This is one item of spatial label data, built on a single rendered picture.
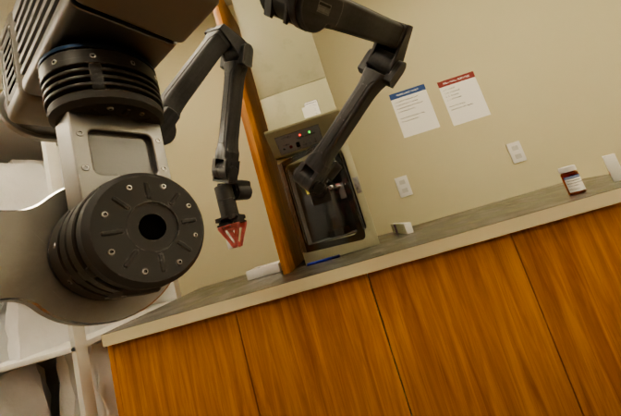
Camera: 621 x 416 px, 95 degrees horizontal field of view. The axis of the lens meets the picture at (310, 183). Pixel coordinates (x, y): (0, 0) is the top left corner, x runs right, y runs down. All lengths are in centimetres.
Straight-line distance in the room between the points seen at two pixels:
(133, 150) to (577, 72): 215
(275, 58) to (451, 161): 109
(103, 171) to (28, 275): 14
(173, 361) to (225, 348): 19
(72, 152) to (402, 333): 92
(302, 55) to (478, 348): 129
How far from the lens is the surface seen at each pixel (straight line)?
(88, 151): 43
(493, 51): 209
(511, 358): 113
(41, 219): 48
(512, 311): 109
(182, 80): 87
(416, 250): 94
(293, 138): 121
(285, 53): 146
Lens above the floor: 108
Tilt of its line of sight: 9 degrees up
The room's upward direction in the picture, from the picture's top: 17 degrees counter-clockwise
